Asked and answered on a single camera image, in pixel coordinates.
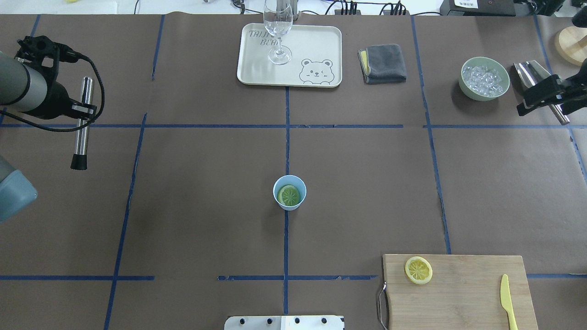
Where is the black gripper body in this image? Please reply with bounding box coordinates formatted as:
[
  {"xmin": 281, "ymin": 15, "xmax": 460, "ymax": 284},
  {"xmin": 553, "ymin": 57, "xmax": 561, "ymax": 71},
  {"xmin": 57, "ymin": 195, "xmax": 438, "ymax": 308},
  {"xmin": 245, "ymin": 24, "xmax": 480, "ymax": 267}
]
[{"xmin": 39, "ymin": 82, "xmax": 81, "ymax": 120}]

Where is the lemon slice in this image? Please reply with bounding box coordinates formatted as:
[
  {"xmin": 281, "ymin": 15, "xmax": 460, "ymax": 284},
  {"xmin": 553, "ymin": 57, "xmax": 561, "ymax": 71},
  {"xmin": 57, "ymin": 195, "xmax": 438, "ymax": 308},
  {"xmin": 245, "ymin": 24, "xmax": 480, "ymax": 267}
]
[{"xmin": 277, "ymin": 184, "xmax": 301, "ymax": 207}]

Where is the yellow lemon half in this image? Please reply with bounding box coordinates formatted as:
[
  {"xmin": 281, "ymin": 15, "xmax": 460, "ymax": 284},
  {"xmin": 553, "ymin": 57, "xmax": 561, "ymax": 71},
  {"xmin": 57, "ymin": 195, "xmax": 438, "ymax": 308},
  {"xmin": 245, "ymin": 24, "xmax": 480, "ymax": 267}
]
[{"xmin": 404, "ymin": 256, "xmax": 433, "ymax": 286}]

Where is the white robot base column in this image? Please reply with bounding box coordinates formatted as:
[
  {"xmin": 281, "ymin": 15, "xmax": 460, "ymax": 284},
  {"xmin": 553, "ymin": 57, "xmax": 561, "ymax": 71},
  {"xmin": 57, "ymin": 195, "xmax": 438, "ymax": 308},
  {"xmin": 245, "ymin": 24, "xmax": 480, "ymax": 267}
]
[{"xmin": 224, "ymin": 315, "xmax": 345, "ymax": 330}]

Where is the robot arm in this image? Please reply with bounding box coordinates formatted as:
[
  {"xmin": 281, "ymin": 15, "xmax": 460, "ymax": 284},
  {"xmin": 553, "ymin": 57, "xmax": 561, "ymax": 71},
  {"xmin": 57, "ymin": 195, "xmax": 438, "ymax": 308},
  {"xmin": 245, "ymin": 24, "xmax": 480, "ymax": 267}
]
[{"xmin": 0, "ymin": 50, "xmax": 102, "ymax": 221}]

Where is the light blue cup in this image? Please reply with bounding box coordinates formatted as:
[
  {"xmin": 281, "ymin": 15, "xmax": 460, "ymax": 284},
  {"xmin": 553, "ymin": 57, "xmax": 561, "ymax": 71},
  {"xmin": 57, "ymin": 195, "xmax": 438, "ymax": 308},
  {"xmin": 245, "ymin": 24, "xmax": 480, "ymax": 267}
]
[{"xmin": 273, "ymin": 175, "xmax": 307, "ymax": 211}]

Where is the clear wine glass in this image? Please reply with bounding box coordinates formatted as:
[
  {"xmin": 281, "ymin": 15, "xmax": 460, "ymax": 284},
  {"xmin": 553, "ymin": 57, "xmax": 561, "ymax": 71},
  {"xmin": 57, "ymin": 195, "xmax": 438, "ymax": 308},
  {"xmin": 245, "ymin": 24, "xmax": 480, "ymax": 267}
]
[{"xmin": 263, "ymin": 0, "xmax": 294, "ymax": 65}]

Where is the cream bear tray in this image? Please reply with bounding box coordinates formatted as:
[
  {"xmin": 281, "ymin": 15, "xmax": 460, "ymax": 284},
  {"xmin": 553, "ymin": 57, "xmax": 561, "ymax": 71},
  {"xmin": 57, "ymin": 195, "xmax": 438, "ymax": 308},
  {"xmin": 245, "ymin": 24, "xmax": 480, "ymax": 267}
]
[{"xmin": 237, "ymin": 23, "xmax": 343, "ymax": 88}]

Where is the grey folded cloth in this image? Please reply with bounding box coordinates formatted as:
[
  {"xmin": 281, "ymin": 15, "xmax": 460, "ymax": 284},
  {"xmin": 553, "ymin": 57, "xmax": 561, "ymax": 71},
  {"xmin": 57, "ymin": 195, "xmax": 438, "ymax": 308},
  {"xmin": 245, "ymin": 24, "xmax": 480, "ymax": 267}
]
[{"xmin": 358, "ymin": 44, "xmax": 407, "ymax": 84}]

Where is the green bowl of ice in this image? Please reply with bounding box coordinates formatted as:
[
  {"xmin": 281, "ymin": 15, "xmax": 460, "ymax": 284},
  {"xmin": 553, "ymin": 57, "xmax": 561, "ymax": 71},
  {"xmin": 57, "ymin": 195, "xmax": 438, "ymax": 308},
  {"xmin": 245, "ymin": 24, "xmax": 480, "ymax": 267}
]
[{"xmin": 458, "ymin": 57, "xmax": 511, "ymax": 102}]

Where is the wooden cutting board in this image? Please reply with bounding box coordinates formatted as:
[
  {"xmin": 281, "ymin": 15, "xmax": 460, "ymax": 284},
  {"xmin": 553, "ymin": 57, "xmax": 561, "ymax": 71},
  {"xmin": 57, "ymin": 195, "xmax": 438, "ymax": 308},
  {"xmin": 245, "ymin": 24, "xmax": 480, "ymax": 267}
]
[{"xmin": 383, "ymin": 253, "xmax": 538, "ymax": 330}]

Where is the metal ice scoop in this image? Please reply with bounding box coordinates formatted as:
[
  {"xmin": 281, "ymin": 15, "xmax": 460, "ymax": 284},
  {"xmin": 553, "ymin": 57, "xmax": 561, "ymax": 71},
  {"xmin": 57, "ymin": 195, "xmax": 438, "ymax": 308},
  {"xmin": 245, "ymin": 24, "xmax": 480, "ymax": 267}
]
[{"xmin": 512, "ymin": 60, "xmax": 570, "ymax": 126}]

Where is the yellow plastic knife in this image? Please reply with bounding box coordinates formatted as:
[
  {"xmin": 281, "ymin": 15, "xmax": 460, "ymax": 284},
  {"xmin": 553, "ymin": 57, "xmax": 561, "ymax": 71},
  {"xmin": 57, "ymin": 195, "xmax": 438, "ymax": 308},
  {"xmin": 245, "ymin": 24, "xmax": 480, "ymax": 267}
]
[{"xmin": 499, "ymin": 274, "xmax": 518, "ymax": 330}]

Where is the wooden mug tree stand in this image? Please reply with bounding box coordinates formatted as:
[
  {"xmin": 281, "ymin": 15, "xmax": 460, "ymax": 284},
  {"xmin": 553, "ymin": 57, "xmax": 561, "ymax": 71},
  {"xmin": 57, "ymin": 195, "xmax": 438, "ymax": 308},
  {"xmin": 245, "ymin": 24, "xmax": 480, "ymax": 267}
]
[{"xmin": 555, "ymin": 26, "xmax": 587, "ymax": 66}]

